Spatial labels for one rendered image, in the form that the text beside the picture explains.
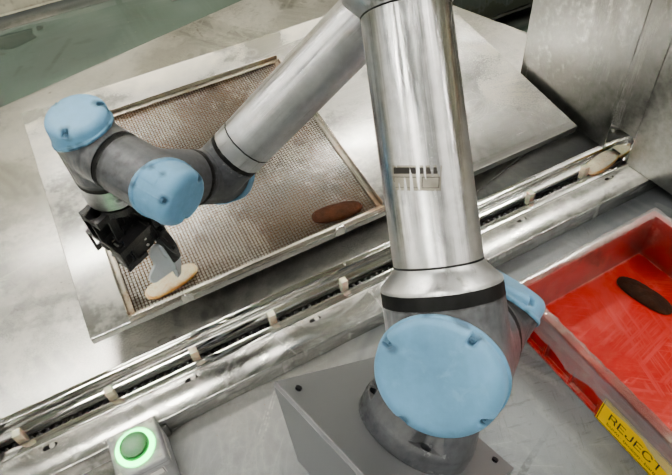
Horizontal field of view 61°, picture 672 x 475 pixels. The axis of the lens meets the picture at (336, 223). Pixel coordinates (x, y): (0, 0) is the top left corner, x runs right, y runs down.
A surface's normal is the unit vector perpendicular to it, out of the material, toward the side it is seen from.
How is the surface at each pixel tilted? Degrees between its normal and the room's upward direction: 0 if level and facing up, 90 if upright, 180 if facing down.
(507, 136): 10
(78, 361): 0
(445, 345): 59
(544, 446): 0
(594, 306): 0
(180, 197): 99
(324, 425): 41
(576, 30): 90
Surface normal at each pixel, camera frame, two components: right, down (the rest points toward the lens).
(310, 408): 0.42, -0.87
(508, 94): 0.00, -0.58
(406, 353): -0.37, 0.22
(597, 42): -0.88, 0.38
